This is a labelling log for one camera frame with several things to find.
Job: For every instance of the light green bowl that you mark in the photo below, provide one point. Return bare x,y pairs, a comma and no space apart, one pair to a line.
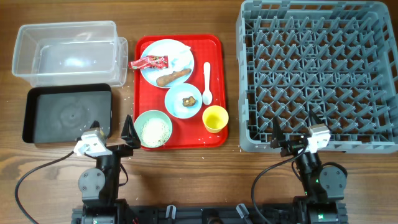
141,119

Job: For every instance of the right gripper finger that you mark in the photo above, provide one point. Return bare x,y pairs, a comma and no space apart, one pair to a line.
277,133
314,119

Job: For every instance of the brown mushroom piece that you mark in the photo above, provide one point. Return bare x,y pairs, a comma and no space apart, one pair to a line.
188,102

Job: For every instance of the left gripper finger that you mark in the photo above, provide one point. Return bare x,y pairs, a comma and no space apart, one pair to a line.
129,134
95,124

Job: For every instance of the yellow plastic cup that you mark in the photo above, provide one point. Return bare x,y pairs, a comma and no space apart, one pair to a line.
215,118

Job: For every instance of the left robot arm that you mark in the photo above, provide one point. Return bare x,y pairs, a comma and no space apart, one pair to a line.
100,185

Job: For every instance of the red serving tray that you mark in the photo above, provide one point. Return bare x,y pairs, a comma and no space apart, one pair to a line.
187,133

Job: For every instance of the white napkin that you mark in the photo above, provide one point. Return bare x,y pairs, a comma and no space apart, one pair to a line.
179,59

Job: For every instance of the white plastic spoon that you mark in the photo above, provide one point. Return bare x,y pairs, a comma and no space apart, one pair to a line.
207,95

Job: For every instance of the large light blue plate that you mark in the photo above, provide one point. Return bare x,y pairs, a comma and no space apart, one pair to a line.
163,48

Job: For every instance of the grey dishwasher rack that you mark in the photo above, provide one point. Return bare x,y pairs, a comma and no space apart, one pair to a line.
337,59

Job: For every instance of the clear plastic waste bin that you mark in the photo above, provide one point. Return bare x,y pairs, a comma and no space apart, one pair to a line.
70,53

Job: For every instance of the red snack wrapper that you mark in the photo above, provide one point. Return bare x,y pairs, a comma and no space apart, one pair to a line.
150,61

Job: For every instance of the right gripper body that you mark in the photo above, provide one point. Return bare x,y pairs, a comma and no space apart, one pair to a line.
291,147

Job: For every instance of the white rice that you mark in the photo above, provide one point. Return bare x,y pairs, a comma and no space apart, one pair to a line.
155,132

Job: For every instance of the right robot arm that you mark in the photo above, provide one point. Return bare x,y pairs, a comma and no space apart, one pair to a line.
323,183

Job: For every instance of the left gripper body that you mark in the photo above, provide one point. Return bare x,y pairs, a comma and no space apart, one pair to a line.
122,150

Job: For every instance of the small light blue plate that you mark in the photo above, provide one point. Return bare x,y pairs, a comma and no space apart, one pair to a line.
174,97

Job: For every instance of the black food waste tray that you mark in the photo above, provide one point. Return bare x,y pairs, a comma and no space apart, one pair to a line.
63,113

